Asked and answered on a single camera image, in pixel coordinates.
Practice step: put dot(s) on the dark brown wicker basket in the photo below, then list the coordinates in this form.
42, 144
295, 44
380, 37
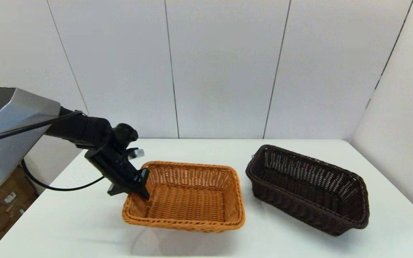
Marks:
299, 211

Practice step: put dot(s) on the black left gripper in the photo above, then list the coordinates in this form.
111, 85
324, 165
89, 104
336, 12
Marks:
117, 168

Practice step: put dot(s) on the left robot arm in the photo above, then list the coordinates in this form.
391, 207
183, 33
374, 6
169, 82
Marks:
13, 143

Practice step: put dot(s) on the brown cardboard box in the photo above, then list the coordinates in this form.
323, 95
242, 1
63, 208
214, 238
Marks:
18, 193
5, 225

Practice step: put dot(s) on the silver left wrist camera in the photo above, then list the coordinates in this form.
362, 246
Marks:
138, 154

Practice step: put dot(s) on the orange wicker basket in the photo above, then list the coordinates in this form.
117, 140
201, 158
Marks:
185, 200

